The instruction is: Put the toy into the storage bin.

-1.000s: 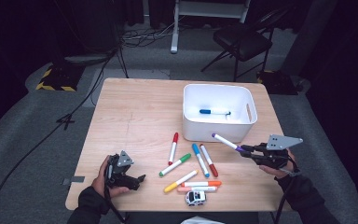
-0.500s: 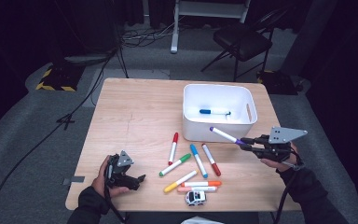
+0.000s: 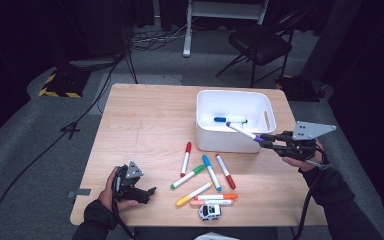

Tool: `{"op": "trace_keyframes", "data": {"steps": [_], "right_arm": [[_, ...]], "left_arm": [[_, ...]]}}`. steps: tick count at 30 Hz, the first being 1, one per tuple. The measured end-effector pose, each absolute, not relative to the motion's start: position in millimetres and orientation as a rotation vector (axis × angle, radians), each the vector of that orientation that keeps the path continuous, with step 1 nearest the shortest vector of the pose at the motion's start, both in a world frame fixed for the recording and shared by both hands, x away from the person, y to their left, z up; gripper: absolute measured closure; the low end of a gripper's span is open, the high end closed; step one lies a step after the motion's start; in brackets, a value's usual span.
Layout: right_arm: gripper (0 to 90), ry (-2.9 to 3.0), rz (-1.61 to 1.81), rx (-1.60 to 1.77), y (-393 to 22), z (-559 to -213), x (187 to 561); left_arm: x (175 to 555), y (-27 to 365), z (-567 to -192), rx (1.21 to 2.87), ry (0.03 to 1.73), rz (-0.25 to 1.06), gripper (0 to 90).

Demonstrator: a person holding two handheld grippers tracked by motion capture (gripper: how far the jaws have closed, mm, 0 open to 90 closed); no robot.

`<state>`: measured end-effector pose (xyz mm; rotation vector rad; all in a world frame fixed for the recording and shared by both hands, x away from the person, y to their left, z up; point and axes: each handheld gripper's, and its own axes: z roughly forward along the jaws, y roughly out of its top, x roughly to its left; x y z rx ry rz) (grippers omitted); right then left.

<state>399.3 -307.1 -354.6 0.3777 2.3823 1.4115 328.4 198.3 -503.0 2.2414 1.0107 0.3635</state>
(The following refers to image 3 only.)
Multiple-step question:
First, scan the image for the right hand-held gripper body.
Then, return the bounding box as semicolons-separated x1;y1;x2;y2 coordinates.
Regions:
281;120;337;163

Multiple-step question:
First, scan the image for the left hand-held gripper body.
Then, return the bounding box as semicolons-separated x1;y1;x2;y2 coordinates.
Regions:
112;161;148;202

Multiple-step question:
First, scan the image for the purple marker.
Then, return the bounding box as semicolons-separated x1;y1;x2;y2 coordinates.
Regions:
225;121;267;143

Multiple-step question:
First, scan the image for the light green marker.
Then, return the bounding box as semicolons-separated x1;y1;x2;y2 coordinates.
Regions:
170;163;207;190

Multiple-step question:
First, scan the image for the white plastic bin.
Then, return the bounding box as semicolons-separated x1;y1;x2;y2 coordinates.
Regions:
195;89;278;154

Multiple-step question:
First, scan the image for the red-brown marker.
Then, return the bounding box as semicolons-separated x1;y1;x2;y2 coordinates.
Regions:
214;153;237;191

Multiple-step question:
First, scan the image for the dark blue marker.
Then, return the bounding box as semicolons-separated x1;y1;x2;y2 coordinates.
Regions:
213;116;249;124

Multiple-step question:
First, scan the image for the light blue marker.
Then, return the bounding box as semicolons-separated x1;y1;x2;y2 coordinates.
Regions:
201;154;223;192

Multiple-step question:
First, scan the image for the orange marker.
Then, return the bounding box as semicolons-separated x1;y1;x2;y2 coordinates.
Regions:
193;193;239;201

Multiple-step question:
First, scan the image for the person's right hand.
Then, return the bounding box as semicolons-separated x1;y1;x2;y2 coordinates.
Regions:
282;139;332;172

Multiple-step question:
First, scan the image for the person's left hand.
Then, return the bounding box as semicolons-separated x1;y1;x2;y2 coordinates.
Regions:
98;165;139;212

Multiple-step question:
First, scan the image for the yellow marker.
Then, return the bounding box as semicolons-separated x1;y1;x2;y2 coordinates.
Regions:
175;181;214;208

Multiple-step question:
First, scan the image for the red marker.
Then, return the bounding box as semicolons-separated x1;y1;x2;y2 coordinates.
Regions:
179;141;193;178

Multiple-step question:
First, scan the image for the grey tape strip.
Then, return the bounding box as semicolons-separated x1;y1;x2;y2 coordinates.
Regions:
67;188;92;199

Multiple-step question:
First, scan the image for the black stand base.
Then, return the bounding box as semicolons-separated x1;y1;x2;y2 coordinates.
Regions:
274;74;321;103

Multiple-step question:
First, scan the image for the pink marker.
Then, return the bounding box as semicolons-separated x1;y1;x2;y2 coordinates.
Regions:
189;199;234;207

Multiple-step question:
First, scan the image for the white toy car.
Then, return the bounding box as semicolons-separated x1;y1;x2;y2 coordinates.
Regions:
198;203;223;222

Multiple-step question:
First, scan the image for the white cloth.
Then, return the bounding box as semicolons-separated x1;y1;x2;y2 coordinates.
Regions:
194;230;243;240

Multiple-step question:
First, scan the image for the black folding chair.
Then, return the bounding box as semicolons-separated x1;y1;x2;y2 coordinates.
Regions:
215;6;314;88

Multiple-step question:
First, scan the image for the yellow black striped base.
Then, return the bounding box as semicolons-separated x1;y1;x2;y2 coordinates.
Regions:
38;68;91;99

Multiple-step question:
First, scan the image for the grey flat stand base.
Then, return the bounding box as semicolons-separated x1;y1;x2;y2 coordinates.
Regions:
68;57;118;70

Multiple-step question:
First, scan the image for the white metal stand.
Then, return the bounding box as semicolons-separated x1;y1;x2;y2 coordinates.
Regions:
182;0;270;58

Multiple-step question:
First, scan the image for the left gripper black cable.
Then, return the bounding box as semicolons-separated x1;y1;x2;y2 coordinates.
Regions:
110;176;136;240

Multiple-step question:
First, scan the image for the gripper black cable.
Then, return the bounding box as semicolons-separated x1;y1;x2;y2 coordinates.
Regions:
110;176;136;240
292;159;331;240

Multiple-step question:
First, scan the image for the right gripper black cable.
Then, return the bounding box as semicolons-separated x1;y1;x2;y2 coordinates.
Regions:
292;159;331;240

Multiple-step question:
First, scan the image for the thick black floor cable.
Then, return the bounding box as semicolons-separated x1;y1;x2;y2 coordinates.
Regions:
0;49;129;240

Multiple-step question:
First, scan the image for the black cable bundle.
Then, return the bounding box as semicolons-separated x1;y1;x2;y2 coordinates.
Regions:
126;16;198;84

